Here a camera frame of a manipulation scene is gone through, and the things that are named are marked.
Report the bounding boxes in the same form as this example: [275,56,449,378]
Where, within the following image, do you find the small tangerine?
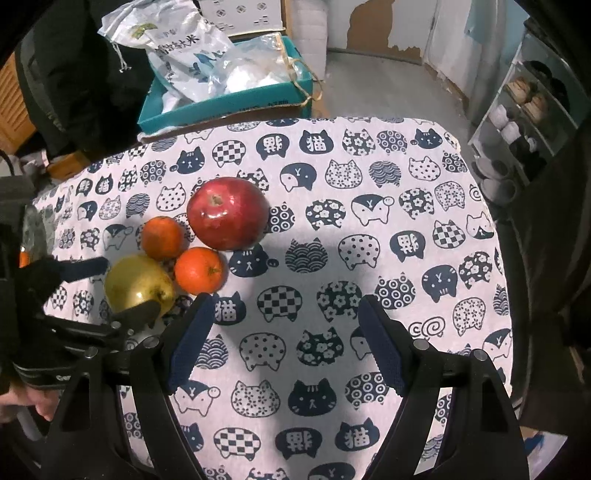
[141,216,184,261]
[174,247,225,295]

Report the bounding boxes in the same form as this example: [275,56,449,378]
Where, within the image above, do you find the small tangerine top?
[141,216,184,261]

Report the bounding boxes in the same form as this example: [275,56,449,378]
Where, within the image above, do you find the red apple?
[186,177,270,251]

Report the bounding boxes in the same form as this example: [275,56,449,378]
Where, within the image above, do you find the large orange front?
[19,247,31,268]

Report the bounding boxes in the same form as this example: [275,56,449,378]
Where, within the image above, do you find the person's left hand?
[0,383,60,424]

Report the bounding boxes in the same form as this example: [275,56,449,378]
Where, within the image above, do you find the green glass bowl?
[21,205,47,262]

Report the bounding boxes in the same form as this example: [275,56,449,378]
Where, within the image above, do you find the wooden drawer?
[46,151,91,181]

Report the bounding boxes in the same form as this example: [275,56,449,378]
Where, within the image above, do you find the cat pattern tablecloth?
[35,117,512,479]

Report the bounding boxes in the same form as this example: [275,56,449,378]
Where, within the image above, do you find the wooden louvered wardrobe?
[0,53,36,154]

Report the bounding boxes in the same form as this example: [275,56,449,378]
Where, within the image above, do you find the black hanging coat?
[16,1,153,159]

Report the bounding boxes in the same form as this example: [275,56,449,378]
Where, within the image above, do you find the white rice bag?
[98,1,233,103]

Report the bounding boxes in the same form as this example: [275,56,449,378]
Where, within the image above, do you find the teal cardboard box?
[137,36,315,135]

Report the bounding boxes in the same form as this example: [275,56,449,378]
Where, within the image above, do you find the clear plastic bag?
[208,33,298,97]

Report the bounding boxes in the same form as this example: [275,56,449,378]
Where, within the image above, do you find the white shoe rack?
[469,29,590,207]

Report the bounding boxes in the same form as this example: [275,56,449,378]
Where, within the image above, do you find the white door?
[424,0,481,98]

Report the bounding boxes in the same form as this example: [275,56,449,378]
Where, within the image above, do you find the white patterned storage box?
[198,0,284,37]

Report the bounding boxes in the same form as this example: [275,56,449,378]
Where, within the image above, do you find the silver vertical pipe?
[466,0,507,126]

